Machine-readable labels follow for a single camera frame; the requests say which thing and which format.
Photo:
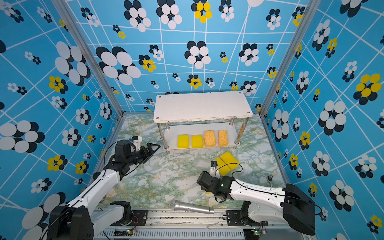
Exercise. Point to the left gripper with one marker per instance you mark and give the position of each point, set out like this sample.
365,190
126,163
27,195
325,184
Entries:
151,152

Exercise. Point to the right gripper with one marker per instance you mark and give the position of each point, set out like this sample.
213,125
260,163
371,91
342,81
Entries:
222,178

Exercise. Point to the yellow sponge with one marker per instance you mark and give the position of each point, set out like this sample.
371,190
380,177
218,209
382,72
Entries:
197,141
183,141

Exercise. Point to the yellow sponge diagonal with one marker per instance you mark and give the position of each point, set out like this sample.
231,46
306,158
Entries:
224,169
229,160

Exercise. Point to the orange sponge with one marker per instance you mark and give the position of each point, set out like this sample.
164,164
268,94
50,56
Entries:
223,138
210,139

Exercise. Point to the yellow sponge front diagonal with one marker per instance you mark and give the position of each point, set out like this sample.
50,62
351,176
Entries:
224,169

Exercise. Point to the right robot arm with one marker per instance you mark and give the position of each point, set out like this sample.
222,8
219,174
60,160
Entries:
288,205

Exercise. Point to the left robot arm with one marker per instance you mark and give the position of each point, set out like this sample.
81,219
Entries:
76,220

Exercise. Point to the white two-tier shelf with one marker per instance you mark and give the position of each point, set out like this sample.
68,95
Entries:
194,114

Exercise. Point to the silver microphone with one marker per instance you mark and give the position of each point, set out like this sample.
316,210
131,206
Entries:
176,205

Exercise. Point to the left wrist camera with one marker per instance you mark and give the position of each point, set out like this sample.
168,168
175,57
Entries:
136,140

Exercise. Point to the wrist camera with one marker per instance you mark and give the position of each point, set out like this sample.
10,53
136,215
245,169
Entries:
214,172
136,140

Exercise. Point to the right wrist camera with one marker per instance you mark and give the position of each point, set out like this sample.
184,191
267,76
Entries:
214,172

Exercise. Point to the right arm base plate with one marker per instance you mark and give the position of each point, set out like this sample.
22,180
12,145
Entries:
235,218

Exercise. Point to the red handled ratchet tool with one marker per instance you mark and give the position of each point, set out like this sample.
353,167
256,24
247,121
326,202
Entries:
270,180

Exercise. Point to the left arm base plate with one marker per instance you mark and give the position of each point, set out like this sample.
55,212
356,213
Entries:
139,218

